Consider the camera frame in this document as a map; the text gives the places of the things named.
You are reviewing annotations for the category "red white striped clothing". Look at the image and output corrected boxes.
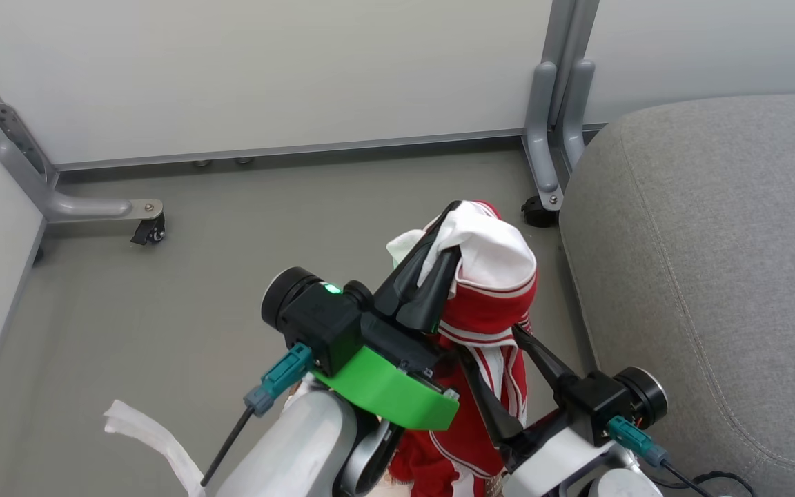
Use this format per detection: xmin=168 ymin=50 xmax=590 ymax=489
xmin=385 ymin=199 xmax=540 ymax=497

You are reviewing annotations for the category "grey partition leg long foot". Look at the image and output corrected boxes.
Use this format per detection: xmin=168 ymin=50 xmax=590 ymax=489
xmin=0 ymin=31 xmax=164 ymax=225

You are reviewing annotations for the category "black caster under double post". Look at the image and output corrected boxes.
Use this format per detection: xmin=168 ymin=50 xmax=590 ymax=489
xmin=522 ymin=195 xmax=562 ymax=228

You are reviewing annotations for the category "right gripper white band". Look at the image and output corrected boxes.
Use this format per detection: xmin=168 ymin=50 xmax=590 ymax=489
xmin=455 ymin=323 xmax=620 ymax=497

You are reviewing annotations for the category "grey fabric sofa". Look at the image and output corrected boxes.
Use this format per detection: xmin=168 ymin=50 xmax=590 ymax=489
xmin=558 ymin=92 xmax=795 ymax=497

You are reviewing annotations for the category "grey double partition post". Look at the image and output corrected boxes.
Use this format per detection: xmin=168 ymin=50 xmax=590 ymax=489
xmin=522 ymin=0 xmax=602 ymax=211

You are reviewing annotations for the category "grey partition bottom rail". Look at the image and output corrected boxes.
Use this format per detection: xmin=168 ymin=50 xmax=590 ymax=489
xmin=52 ymin=124 xmax=609 ymax=173

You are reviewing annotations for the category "right black cable teal connector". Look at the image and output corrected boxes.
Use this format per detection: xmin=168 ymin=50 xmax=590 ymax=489
xmin=607 ymin=414 xmax=757 ymax=497

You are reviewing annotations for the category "left black cable teal connector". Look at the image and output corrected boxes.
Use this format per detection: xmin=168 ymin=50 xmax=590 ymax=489
xmin=201 ymin=343 xmax=315 ymax=487

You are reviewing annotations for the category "white basket handle strap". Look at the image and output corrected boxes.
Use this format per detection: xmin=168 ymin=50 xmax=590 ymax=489
xmin=103 ymin=399 xmax=206 ymax=497

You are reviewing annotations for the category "black cable teal connector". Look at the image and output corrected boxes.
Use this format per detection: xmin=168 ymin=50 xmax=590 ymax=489
xmin=607 ymin=414 xmax=757 ymax=497
xmin=201 ymin=343 xmax=315 ymax=487

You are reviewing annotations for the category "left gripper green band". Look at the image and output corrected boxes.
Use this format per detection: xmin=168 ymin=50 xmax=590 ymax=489
xmin=310 ymin=200 xmax=464 ymax=432

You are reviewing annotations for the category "black caster with metal bracket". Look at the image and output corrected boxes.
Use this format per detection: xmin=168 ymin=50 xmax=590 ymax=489
xmin=130 ymin=213 xmax=166 ymax=246

